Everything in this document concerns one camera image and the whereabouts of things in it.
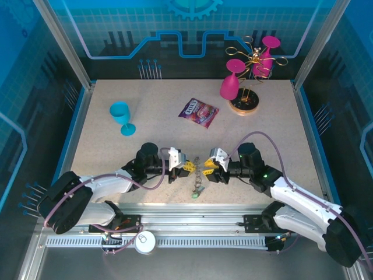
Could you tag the metal keyring strip with rings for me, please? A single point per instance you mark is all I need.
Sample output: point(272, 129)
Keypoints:
point(198, 175)

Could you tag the green key tag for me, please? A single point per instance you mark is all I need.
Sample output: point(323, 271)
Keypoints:
point(195, 195)

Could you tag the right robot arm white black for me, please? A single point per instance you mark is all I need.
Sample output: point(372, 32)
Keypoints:
point(303, 198)

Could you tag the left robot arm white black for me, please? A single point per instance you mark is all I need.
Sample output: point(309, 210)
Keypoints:
point(102, 183)

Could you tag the purple candy bag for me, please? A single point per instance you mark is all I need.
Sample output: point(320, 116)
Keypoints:
point(198, 113)

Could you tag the blue plastic goblet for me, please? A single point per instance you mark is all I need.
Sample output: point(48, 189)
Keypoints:
point(119, 113)

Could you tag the pink plastic goblet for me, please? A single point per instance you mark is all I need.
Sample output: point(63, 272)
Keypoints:
point(266, 58)
point(230, 86)

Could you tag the white round cap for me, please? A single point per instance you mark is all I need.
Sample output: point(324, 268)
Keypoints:
point(144, 242)

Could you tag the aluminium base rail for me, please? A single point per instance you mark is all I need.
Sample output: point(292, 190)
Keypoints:
point(189, 218)

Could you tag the aluminium frame side beam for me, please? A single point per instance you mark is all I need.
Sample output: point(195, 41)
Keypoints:
point(77, 122)
point(309, 131)

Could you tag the aluminium frame post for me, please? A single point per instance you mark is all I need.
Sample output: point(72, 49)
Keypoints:
point(65, 43)
point(320, 43)

